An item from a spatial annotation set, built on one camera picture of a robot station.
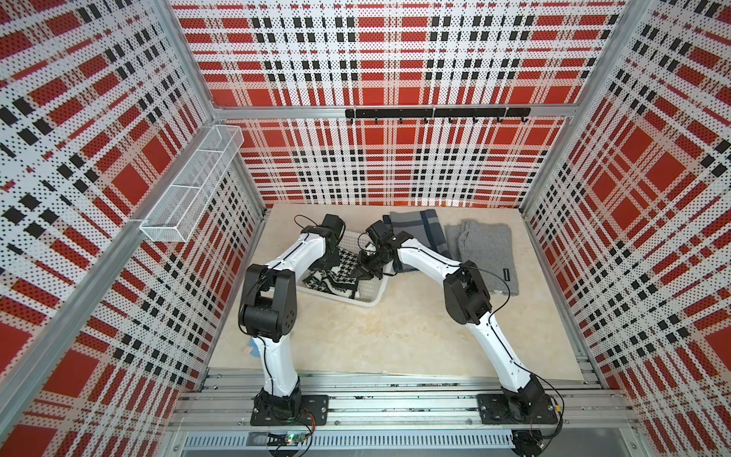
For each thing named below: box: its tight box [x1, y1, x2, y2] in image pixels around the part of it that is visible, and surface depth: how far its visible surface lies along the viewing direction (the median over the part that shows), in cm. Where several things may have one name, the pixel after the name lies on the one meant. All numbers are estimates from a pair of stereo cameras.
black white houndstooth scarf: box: [302, 247, 359, 299], surface depth 93 cm
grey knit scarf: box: [443, 218, 519, 297], surface depth 106 cm
